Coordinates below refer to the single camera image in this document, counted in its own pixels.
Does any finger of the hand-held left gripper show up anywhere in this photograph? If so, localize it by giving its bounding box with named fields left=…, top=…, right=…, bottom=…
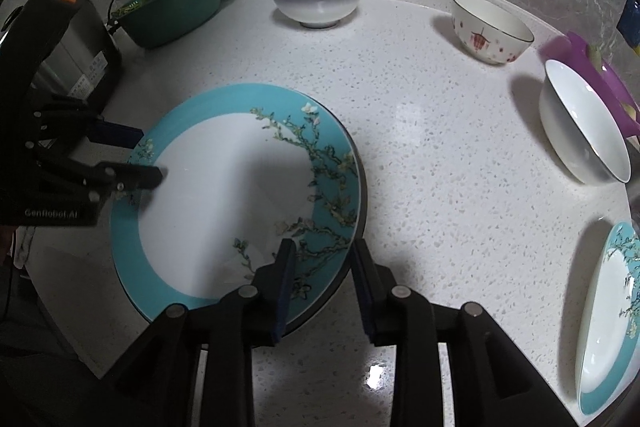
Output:
left=35, top=99, right=146, bottom=148
left=35, top=148, right=165, bottom=208

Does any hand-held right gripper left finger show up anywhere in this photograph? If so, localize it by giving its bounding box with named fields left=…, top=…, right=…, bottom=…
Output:
left=107, top=238, right=298, bottom=427

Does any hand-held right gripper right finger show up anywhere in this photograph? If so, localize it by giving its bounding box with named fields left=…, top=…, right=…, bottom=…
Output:
left=350, top=238, right=557, bottom=427

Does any large teal floral plate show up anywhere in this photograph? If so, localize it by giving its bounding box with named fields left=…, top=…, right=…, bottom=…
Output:
left=110, top=83, right=362, bottom=324
left=574, top=221, right=640, bottom=415

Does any wide white bowl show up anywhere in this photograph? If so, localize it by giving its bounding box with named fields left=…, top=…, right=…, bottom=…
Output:
left=538, top=59, right=632, bottom=185

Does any red patterned white bowl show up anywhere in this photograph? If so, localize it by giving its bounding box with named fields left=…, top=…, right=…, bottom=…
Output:
left=450, top=0, right=535, bottom=66

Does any stainless steel appliance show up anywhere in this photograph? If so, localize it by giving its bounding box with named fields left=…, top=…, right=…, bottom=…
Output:
left=0, top=0, right=123, bottom=108

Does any dark green pot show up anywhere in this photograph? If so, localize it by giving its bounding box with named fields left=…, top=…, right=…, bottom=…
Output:
left=111, top=0, right=223, bottom=49

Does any purple plastic bowl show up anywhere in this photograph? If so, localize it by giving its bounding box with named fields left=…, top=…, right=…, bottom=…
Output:
left=542, top=32, right=640, bottom=138

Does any blue and yellow packet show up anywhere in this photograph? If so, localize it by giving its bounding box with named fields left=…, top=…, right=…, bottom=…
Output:
left=617, top=0, right=640, bottom=38

